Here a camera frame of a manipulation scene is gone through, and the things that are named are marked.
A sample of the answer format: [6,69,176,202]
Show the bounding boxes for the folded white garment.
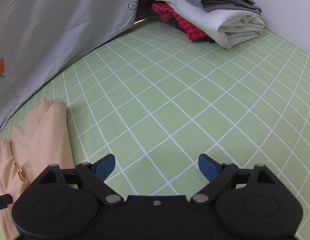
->
[155,0,265,49]

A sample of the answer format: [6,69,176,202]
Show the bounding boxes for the green grid mat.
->
[0,21,310,239]

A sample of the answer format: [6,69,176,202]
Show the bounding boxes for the grey fabric storage bag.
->
[0,0,138,131]

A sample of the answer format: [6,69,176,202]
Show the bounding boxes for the red checked garment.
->
[149,2,215,43]

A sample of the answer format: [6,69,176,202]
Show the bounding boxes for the peach garment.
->
[0,97,76,240]

